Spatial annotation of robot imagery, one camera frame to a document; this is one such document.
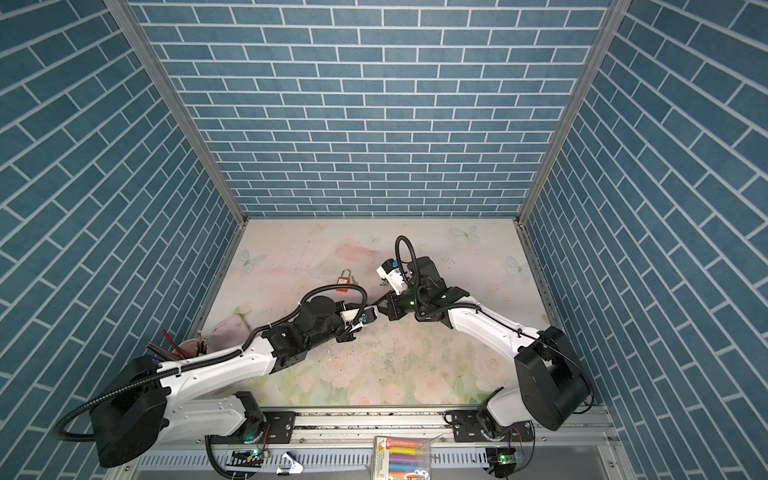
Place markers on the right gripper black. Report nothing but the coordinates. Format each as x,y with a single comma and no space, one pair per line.
392,309

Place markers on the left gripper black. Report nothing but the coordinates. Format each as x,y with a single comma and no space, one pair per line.
339,307

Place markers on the red padlock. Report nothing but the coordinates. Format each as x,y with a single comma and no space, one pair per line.
344,280

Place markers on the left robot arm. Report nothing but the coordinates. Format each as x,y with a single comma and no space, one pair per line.
149,403

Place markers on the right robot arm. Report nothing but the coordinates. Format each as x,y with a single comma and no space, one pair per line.
551,384

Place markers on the pink pencil case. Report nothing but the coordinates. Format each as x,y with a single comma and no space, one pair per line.
231,332

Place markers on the marker pack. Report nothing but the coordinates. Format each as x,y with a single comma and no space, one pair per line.
401,458

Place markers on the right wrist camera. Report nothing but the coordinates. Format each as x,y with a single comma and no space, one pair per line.
390,273

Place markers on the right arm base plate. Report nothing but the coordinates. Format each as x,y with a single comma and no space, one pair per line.
471,426

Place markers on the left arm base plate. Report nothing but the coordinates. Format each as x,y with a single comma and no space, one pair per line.
275,428

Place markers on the aluminium front rail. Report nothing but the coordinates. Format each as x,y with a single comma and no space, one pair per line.
347,427

